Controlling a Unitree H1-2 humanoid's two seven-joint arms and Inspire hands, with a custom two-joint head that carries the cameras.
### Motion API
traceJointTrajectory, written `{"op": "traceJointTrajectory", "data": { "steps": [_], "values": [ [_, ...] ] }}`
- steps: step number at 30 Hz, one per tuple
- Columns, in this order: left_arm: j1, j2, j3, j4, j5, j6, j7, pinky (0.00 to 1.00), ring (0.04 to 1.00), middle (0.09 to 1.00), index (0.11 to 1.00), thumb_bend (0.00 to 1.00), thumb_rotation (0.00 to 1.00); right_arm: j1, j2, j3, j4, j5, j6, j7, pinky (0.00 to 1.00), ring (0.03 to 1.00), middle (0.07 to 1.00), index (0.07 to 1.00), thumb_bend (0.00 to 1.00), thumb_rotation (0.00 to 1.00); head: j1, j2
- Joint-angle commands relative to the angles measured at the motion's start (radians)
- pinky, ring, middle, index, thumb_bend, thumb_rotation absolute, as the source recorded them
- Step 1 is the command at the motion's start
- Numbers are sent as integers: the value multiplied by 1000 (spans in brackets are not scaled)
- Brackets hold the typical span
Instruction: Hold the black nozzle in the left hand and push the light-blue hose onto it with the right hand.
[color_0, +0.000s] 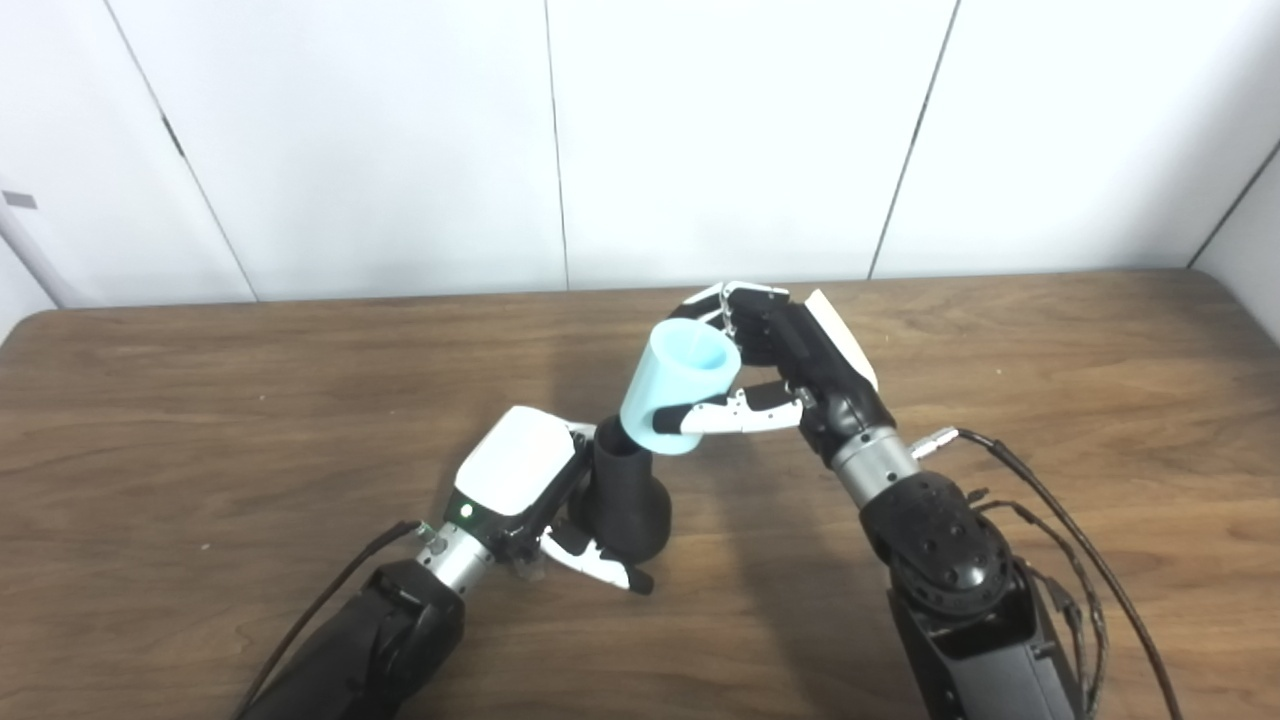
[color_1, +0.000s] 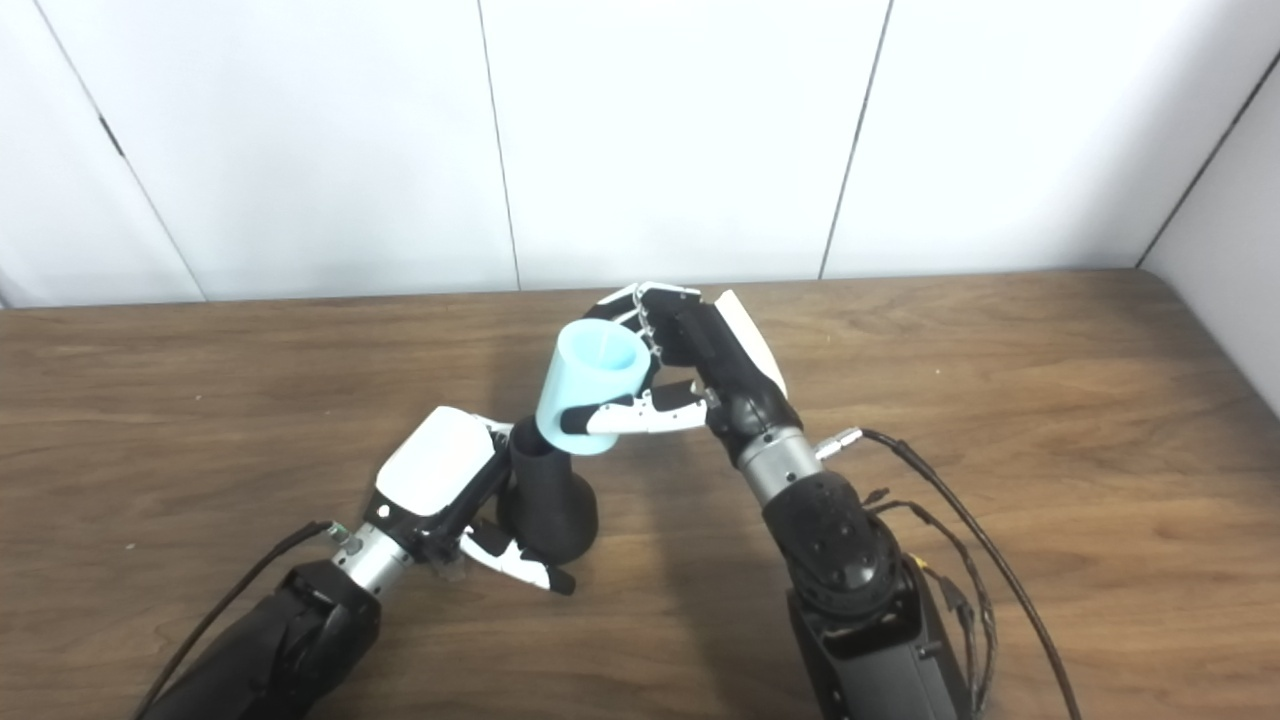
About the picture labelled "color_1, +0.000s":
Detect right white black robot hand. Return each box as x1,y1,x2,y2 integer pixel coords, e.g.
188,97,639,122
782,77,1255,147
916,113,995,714
560,282,801,471

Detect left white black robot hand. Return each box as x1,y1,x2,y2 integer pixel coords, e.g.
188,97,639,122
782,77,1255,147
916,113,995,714
362,405,576,597

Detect black funnel-shaped nozzle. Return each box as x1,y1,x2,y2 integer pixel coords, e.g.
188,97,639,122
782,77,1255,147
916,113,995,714
497,415,600,566

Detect light-blue hose piece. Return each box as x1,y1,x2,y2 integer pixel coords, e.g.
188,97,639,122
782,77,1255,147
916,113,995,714
536,320,651,457

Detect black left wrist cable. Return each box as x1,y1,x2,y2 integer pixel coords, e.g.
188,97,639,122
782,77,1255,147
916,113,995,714
130,520,361,720

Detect thin black arm wires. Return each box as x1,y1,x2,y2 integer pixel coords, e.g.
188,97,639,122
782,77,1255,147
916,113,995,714
865,488,999,713

